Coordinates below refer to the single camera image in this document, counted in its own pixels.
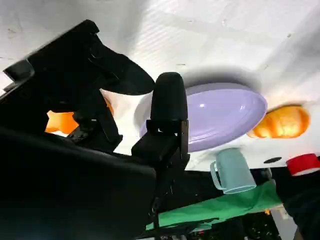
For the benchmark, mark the orange and white bread roll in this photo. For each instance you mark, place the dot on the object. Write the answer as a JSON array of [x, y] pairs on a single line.
[[62, 122], [282, 122]]

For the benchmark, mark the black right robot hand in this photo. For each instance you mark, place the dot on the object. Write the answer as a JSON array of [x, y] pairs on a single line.
[[62, 180]]

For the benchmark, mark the green cloth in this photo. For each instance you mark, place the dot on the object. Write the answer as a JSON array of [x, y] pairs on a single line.
[[225, 206]]

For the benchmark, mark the red tape roll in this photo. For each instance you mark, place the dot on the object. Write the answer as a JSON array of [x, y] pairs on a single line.
[[303, 162]]

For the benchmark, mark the lilac plate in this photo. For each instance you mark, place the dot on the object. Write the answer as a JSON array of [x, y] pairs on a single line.
[[220, 117]]

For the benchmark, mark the pale green mug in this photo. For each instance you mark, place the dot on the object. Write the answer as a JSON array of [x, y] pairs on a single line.
[[235, 172]]

